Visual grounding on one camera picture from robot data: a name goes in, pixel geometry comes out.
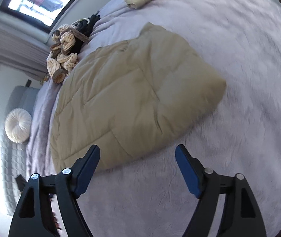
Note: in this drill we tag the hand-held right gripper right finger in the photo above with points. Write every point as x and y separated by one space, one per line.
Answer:
187 170

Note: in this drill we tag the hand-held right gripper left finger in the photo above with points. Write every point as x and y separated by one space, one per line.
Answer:
87 170

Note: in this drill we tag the khaki puffer jacket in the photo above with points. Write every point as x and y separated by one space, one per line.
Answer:
130 91

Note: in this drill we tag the dark clothes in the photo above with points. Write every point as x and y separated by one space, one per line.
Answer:
89 26

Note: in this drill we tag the lavender fleece blanket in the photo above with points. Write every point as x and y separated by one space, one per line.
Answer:
229 153

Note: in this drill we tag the grey quilted bedsheet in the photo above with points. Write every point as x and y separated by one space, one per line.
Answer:
12 172

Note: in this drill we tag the round white pillow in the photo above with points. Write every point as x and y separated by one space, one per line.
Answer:
18 126

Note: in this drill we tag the blue-grey headboard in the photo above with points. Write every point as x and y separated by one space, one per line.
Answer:
23 98

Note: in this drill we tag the striped cream garment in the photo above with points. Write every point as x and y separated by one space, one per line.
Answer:
64 54

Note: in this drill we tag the grey curtain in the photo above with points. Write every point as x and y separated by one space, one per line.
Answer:
14 47

